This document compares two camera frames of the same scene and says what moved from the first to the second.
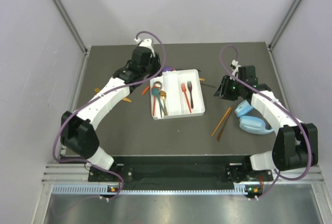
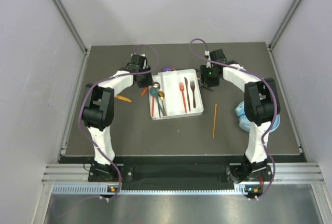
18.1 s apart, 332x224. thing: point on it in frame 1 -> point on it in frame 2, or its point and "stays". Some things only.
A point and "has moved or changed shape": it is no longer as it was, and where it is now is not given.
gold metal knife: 97,89 stays
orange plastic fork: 183,88 has moved or changed shape
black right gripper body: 231,89 -> 207,76
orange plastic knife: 146,89 stays
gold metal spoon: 163,94 stays
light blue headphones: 249,124 stays
